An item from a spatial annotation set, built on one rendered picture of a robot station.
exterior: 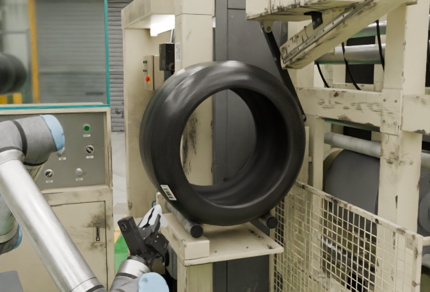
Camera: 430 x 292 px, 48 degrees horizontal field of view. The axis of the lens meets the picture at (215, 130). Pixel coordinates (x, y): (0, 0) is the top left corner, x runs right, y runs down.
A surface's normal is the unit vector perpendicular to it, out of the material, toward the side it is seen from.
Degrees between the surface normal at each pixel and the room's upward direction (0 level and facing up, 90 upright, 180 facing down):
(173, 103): 64
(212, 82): 80
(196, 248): 90
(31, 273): 90
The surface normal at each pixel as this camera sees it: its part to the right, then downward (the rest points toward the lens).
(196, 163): 0.33, 0.12
